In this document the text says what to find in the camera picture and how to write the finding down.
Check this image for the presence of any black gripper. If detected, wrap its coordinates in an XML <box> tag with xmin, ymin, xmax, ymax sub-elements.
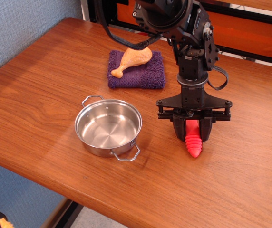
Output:
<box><xmin>156</xmin><ymin>78</ymin><xmax>233</xmax><ymax>142</ymax></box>

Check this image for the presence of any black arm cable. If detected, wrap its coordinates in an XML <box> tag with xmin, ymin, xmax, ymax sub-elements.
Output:
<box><xmin>95</xmin><ymin>0</ymin><xmax>163</xmax><ymax>50</ymax></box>

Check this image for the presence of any purple folded towel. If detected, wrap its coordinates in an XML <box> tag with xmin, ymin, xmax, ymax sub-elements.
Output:
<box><xmin>107</xmin><ymin>50</ymin><xmax>166</xmax><ymax>89</ymax></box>

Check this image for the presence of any orange panel black frame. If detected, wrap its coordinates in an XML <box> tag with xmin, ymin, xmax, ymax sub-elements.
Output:
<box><xmin>90</xmin><ymin>0</ymin><xmax>272</xmax><ymax>63</ymax></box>

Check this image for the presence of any red handled metal spoon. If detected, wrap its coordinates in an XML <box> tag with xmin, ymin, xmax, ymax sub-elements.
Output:
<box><xmin>185</xmin><ymin>120</ymin><xmax>203</xmax><ymax>158</ymax></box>

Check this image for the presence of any stainless steel pot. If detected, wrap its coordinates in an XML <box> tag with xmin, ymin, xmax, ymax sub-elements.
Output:
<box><xmin>75</xmin><ymin>95</ymin><xmax>142</xmax><ymax>162</ymax></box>

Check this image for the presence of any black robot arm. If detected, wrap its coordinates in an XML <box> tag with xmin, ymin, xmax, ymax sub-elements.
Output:
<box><xmin>133</xmin><ymin>0</ymin><xmax>233</xmax><ymax>141</ymax></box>

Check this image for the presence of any orange object at corner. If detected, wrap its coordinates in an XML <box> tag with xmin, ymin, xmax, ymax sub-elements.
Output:
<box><xmin>0</xmin><ymin>218</ymin><xmax>14</xmax><ymax>228</ymax></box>

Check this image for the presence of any plastic chicken drumstick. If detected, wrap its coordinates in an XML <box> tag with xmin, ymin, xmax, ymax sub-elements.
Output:
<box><xmin>111</xmin><ymin>47</ymin><xmax>153</xmax><ymax>78</ymax></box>

